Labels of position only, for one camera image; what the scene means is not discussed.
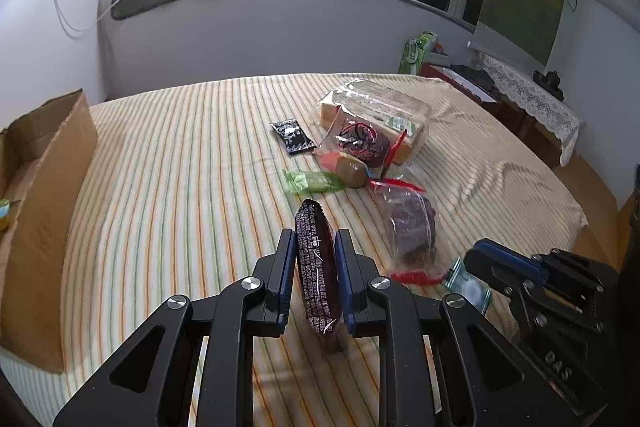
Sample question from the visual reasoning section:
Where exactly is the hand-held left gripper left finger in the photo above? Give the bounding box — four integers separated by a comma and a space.
52, 228, 297, 427

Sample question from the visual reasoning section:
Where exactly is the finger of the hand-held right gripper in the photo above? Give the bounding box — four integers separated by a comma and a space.
463, 251, 531, 305
473, 238, 549, 286

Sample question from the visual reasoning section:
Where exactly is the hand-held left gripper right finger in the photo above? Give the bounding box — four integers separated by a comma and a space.
334, 228, 586, 427

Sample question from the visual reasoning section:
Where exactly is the teal candy packet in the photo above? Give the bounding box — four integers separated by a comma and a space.
442, 257, 493, 313

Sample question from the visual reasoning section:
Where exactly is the brown chocolate bar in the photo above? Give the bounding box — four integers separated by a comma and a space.
294, 199, 346, 353

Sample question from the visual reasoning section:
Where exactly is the green snack packet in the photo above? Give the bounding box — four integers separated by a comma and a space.
281, 169, 346, 194

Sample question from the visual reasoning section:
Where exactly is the clear bag with red snack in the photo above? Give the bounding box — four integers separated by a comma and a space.
315, 104, 396, 170

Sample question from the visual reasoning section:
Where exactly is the cardboard box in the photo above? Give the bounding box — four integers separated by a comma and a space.
0, 89, 98, 375

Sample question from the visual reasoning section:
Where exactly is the clear bag with dark snack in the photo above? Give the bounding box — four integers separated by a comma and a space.
370, 177, 448, 285

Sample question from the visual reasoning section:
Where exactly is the black snack packet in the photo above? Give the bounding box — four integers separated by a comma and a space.
270, 119, 316, 155

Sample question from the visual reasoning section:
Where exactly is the striped bed sheet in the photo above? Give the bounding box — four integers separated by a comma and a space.
0, 72, 588, 427

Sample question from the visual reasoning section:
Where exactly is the side table with lace cloth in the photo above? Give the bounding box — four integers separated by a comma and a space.
470, 52, 586, 165

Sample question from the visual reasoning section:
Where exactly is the wrapped bread loaf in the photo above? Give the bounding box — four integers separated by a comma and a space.
315, 78, 432, 165

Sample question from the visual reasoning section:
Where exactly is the red box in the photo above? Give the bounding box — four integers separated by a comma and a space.
420, 62, 496, 102

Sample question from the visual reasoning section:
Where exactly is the green paper bag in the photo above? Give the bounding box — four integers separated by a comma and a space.
397, 32, 438, 75

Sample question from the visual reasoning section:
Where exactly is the black camera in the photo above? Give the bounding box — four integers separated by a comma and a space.
532, 69, 566, 100

